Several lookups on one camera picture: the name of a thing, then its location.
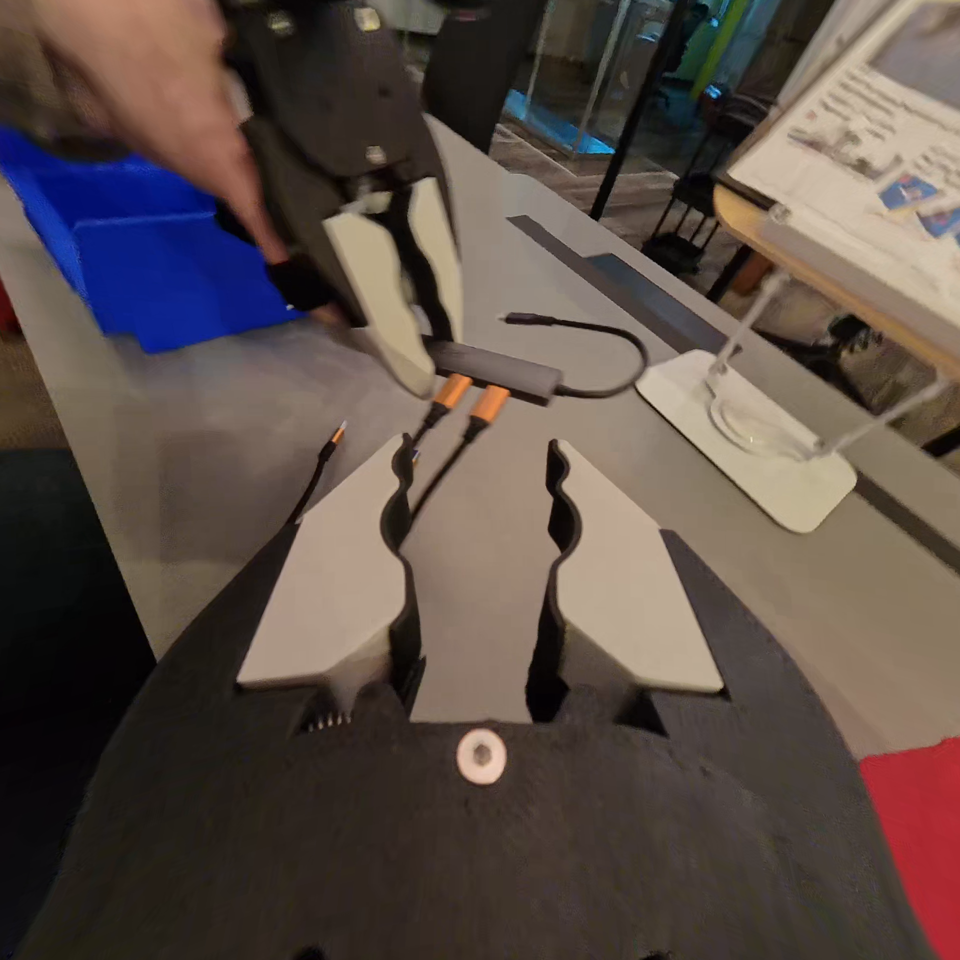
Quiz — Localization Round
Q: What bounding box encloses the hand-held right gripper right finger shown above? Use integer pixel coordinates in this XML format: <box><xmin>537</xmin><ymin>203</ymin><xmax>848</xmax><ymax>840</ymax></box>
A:
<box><xmin>525</xmin><ymin>438</ymin><xmax>726</xmax><ymax>725</ymax></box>

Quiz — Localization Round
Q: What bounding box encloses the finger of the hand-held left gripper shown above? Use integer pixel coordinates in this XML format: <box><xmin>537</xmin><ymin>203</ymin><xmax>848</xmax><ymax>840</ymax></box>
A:
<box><xmin>408</xmin><ymin>174</ymin><xmax>468</xmax><ymax>354</ymax></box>
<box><xmin>321</xmin><ymin>193</ymin><xmax>438</xmax><ymax>400</ymax></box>

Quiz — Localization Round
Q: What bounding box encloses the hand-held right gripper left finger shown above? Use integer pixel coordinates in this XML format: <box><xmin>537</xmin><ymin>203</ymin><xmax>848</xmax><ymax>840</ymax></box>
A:
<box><xmin>234</xmin><ymin>433</ymin><xmax>426</xmax><ymax>723</ymax></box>

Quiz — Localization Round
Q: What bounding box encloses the black hub tail cable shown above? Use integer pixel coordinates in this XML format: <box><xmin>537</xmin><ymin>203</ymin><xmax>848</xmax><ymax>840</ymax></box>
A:
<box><xmin>501</xmin><ymin>311</ymin><xmax>651</xmax><ymax>401</ymax></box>

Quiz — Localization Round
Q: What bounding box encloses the orange-plug usb-c cable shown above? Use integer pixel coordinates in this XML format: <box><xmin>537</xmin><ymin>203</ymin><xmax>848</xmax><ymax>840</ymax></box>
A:
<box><xmin>405</xmin><ymin>384</ymin><xmax>514</xmax><ymax>543</ymax></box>
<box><xmin>288</xmin><ymin>372</ymin><xmax>477</xmax><ymax>528</ymax></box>

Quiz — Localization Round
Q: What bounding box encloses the blue plastic bin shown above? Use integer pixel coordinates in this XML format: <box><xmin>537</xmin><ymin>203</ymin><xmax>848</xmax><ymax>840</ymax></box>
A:
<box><xmin>0</xmin><ymin>123</ymin><xmax>310</xmax><ymax>355</ymax></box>

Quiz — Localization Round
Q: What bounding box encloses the red plastic bin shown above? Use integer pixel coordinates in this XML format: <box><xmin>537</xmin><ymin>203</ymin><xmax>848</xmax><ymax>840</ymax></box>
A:
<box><xmin>857</xmin><ymin>737</ymin><xmax>960</xmax><ymax>960</ymax></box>

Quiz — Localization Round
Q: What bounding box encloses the person's left hand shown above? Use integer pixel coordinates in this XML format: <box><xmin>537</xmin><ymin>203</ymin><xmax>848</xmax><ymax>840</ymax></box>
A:
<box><xmin>0</xmin><ymin>0</ymin><xmax>354</xmax><ymax>331</ymax></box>

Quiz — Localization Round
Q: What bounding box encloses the tall black mesh chair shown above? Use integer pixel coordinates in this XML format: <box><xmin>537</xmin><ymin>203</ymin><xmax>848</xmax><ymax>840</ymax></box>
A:
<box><xmin>421</xmin><ymin>0</ymin><xmax>552</xmax><ymax>157</ymax></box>

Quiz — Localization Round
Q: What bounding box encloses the instruction sheet on stand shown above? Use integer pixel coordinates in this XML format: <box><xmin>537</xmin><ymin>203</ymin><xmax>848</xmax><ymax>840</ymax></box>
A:
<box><xmin>633</xmin><ymin>0</ymin><xmax>960</xmax><ymax>536</ymax></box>

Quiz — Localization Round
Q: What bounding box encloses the black tripod pole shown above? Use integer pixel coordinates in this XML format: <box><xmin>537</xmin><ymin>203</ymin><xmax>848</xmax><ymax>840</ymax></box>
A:
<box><xmin>588</xmin><ymin>0</ymin><xmax>695</xmax><ymax>220</ymax></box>

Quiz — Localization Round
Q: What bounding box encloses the printed instruction sheet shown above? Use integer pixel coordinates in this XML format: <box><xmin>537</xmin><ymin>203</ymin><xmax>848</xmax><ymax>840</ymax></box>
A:
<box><xmin>726</xmin><ymin>0</ymin><xmax>960</xmax><ymax>335</ymax></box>

